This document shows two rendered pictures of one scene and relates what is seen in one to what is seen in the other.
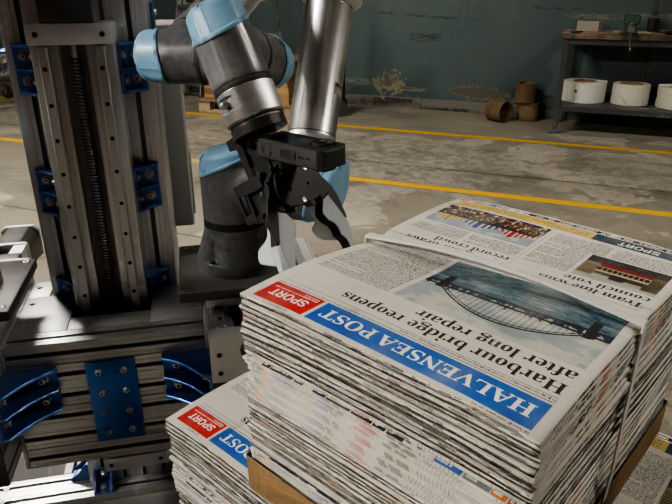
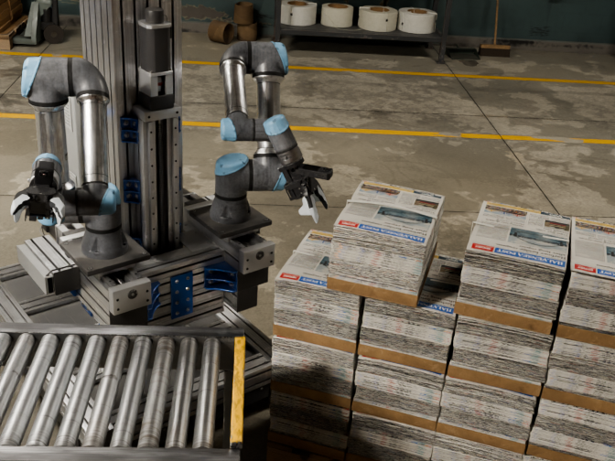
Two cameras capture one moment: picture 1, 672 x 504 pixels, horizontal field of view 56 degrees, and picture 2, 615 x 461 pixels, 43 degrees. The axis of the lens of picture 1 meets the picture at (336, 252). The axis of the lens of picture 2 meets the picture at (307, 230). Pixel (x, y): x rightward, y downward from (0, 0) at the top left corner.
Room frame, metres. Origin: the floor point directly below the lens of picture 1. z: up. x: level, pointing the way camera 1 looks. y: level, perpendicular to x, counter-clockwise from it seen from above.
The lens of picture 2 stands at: (-1.36, 1.10, 2.13)
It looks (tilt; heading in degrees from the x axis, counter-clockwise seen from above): 27 degrees down; 333
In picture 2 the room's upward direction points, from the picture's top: 4 degrees clockwise
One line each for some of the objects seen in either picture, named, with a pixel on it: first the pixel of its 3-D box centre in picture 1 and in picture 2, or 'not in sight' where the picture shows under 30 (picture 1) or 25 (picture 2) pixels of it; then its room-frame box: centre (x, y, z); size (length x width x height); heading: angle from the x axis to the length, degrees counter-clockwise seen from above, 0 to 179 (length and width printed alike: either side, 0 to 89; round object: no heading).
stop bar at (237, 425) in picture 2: not in sight; (239, 387); (0.17, 0.50, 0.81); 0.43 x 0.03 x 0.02; 158
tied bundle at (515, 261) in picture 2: not in sight; (513, 263); (0.28, -0.45, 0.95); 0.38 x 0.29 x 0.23; 137
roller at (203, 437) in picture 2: not in sight; (207, 394); (0.21, 0.57, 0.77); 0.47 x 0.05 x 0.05; 158
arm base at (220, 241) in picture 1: (236, 238); (231, 203); (1.10, 0.19, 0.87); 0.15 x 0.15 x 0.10
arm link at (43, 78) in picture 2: not in sight; (53, 144); (1.02, 0.80, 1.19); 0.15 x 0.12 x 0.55; 77
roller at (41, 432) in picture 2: not in sight; (56, 391); (0.35, 0.93, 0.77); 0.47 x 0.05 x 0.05; 158
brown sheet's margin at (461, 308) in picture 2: not in sight; (508, 287); (0.28, -0.45, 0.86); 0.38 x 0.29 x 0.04; 137
